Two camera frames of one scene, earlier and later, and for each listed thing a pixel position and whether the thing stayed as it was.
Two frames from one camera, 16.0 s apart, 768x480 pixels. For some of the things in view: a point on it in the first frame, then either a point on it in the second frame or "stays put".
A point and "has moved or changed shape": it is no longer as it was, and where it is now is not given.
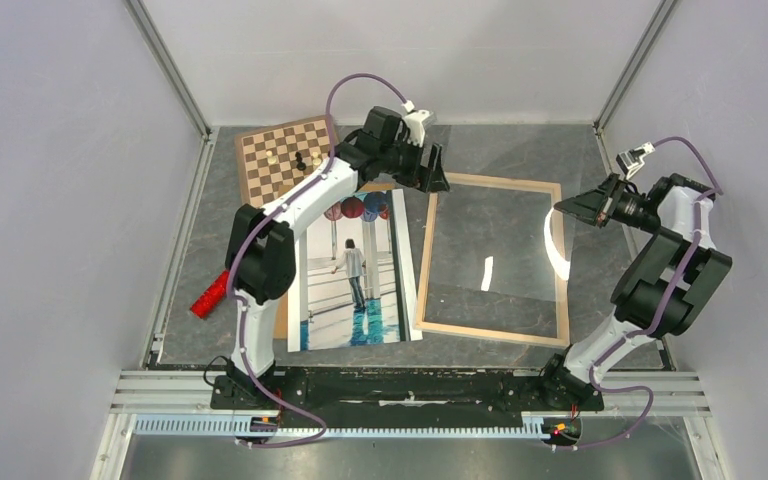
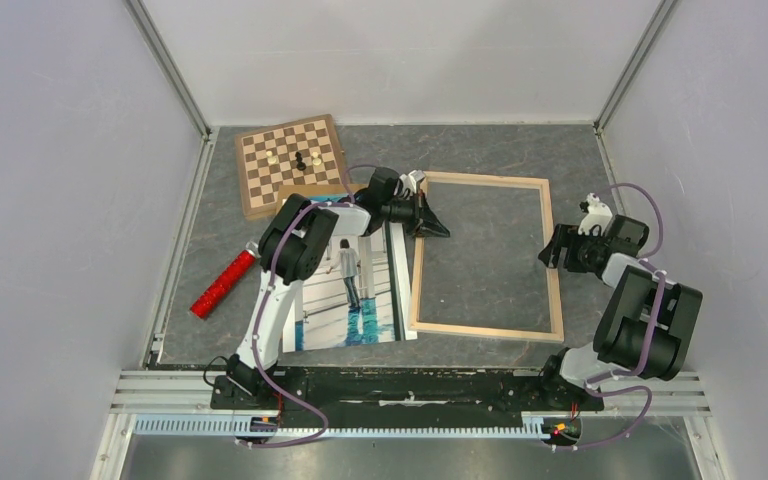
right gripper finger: x=592 y=195 -> x=559 y=233
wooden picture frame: x=560 y=270 has moved or changed shape
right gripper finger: x=591 y=208 -> x=552 y=248
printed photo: x=353 y=282 stays put
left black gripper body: x=404 y=160 -> x=407 y=213
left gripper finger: x=435 y=160 -> x=426 y=211
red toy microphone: x=212 y=296 stays put
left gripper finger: x=436 y=181 -> x=431 y=226
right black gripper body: x=620 y=205 -> x=580 y=249
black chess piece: x=300 y=164 stays put
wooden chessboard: x=280 y=155 stays put
